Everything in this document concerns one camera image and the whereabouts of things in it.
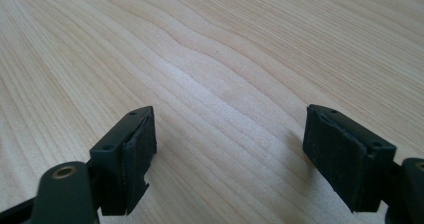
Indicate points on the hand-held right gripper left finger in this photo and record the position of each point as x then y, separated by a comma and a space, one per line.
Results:
133, 157

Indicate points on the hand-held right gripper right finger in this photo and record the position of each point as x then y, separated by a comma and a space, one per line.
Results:
346, 157

